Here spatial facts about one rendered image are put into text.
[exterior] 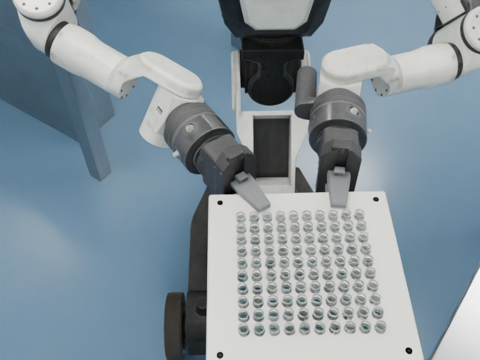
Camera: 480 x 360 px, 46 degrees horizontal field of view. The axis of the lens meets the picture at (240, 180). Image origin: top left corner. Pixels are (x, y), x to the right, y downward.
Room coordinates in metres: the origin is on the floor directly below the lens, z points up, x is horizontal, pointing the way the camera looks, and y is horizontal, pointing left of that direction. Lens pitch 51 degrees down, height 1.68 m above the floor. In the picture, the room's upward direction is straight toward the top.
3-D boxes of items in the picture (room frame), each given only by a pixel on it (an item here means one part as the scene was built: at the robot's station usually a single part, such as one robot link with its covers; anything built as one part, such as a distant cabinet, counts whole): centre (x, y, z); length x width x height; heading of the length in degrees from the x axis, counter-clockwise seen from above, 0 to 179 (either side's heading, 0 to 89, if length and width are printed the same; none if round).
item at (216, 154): (0.55, 0.04, 1.05); 0.12 x 0.10 x 0.13; 33
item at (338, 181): (0.48, -0.14, 1.07); 0.06 x 0.03 x 0.02; 173
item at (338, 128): (0.57, -0.15, 1.05); 0.12 x 0.10 x 0.13; 173
